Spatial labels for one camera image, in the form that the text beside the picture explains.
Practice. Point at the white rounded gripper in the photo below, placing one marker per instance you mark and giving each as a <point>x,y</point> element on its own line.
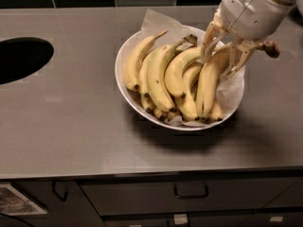
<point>252,14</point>

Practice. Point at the white oval bowl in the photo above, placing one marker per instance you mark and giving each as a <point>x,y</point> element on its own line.
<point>121,58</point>

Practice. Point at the banana behind rightmost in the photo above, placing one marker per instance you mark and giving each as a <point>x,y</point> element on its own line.
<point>216,113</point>

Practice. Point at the large front yellow banana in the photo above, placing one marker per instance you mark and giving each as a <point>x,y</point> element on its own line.
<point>160,59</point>

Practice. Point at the banana behind large front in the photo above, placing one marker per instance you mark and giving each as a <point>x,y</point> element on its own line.
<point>145,72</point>

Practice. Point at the small bottom banana tips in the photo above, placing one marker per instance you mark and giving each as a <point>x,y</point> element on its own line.
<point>150,108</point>

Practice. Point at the white paper liner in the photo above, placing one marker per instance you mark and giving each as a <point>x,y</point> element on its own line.
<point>229,92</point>

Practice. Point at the lower drawer with labels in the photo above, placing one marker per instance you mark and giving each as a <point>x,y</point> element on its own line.
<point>294,219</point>

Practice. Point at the grey drawer front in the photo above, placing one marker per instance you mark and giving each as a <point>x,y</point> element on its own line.
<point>112,199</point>

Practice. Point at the dark round counter opening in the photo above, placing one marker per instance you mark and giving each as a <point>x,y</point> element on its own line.
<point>21,57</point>

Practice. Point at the grey cabinet door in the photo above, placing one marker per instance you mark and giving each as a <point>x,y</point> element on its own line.
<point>77,211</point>

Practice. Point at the picture on lower left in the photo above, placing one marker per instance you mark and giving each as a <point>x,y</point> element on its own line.
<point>13,202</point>

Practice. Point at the black drawer handle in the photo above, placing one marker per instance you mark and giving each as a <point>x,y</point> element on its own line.
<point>190,191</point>

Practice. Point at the black cabinet door handle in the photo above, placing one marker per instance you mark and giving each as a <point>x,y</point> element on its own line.
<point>60,190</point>

